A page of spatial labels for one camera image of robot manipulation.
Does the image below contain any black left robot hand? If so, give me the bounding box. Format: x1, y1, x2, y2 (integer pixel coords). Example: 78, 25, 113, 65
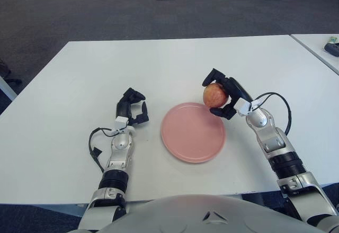
115, 87, 150, 126

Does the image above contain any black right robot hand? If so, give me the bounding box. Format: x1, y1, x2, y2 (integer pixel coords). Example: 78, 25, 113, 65
202, 68, 254, 120

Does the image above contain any red yellow apple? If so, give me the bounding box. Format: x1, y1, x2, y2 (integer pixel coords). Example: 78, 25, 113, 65
203, 83, 229, 109

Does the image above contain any pink round plate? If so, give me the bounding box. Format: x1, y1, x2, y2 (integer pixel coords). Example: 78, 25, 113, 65
160, 102, 227, 164

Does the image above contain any black handheld controller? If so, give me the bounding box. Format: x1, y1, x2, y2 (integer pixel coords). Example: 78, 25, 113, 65
323, 42, 339, 57

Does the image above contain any grey robot torso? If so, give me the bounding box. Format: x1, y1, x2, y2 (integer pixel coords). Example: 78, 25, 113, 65
63, 193, 326, 233

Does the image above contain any white slanted table leg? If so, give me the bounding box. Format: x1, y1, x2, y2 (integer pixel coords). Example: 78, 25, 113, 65
0, 75, 19, 102

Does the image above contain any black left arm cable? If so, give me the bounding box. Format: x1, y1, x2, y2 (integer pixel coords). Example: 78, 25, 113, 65
88, 127, 120, 174

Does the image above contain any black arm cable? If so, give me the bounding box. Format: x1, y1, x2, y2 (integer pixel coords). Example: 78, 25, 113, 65
251, 92, 293, 136
88, 127, 120, 174

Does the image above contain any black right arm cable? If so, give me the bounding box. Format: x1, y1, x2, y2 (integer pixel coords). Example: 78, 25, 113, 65
251, 92, 293, 136

